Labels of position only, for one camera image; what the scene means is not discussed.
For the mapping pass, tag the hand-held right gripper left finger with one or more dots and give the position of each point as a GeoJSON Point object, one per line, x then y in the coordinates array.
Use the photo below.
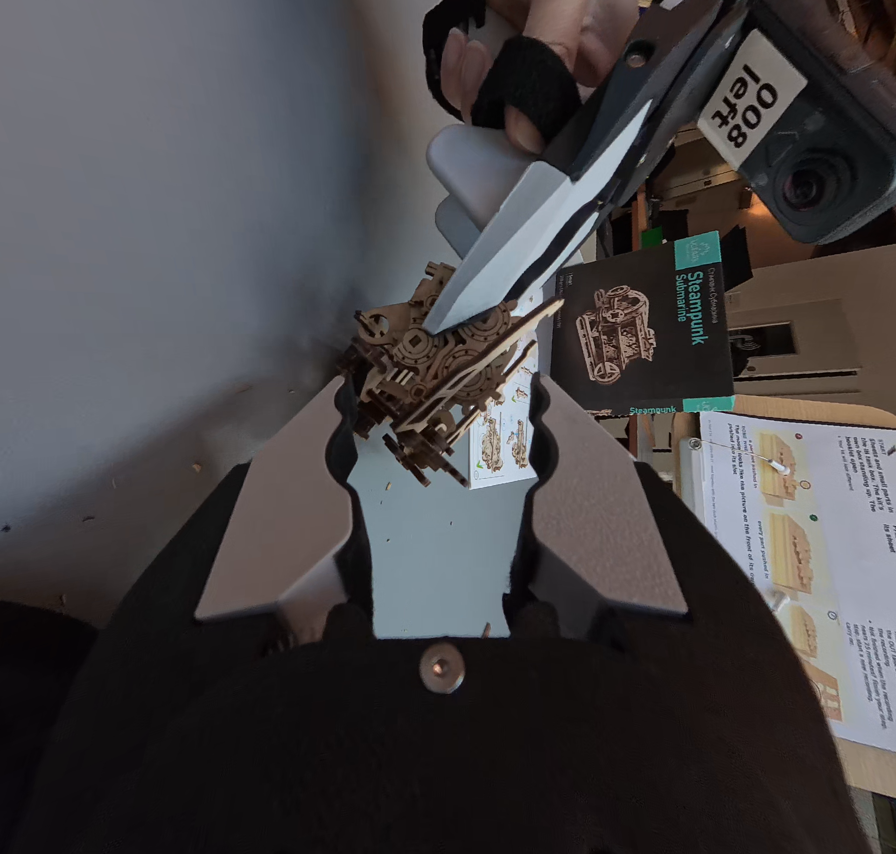
{"type": "Point", "coordinates": [273, 539]}

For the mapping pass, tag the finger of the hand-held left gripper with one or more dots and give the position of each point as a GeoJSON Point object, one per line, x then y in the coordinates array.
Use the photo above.
{"type": "Point", "coordinates": [511, 238]}
{"type": "Point", "coordinates": [591, 228]}

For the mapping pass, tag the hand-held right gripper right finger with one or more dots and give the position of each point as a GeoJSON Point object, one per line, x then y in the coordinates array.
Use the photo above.
{"type": "Point", "coordinates": [609, 539]}

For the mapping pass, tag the light wooden bracket part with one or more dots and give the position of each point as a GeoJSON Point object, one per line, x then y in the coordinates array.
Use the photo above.
{"type": "Point", "coordinates": [518, 329]}

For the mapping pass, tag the wooden gear model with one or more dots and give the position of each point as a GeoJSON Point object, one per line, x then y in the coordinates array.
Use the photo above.
{"type": "Point", "coordinates": [413, 350]}

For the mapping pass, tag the black model kit box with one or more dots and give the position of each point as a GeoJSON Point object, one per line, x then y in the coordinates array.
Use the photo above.
{"type": "Point", "coordinates": [630, 336]}

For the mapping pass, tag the green plastic bin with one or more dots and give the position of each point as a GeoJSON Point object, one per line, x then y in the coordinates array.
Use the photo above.
{"type": "Point", "coordinates": [647, 238]}

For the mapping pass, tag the white sheet holder panel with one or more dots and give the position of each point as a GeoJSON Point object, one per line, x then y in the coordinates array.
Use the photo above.
{"type": "Point", "coordinates": [689, 476]}

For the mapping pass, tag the white instruction booklet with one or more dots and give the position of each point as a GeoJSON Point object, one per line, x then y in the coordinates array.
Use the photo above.
{"type": "Point", "coordinates": [504, 441]}

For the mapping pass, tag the printed task sheet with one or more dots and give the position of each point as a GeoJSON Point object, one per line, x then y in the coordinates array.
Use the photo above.
{"type": "Point", "coordinates": [805, 553]}

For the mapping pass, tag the beige cabinet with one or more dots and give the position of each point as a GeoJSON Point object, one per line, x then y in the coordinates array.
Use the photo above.
{"type": "Point", "coordinates": [805, 287]}

